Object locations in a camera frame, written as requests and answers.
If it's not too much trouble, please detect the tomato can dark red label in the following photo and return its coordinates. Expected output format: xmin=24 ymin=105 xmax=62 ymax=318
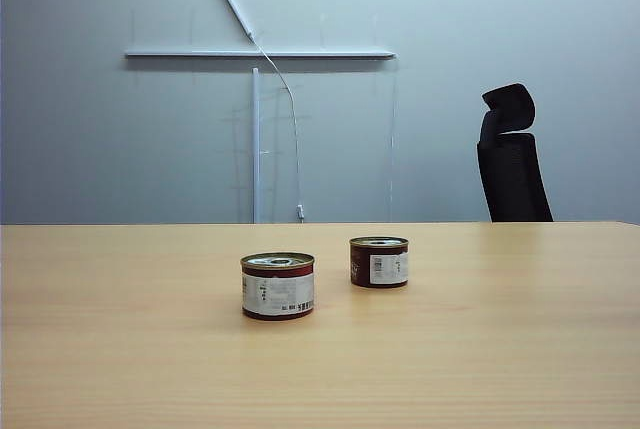
xmin=348 ymin=235 xmax=410 ymax=290

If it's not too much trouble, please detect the white horizontal wall conduit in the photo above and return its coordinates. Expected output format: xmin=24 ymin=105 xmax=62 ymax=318
xmin=124 ymin=47 xmax=397 ymax=60

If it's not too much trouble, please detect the tomato can wide white label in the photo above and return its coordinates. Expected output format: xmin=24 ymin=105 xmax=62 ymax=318
xmin=239 ymin=251 xmax=316 ymax=322

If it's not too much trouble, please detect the black office chair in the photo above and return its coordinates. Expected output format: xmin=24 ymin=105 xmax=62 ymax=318
xmin=475 ymin=83 xmax=554 ymax=223

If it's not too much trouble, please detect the white hanging cable with plug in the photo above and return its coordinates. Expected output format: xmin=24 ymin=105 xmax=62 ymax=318
xmin=251 ymin=31 xmax=307 ymax=221

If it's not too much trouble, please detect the white vertical wall conduit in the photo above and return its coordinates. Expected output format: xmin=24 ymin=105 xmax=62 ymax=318
xmin=251 ymin=66 xmax=263 ymax=225

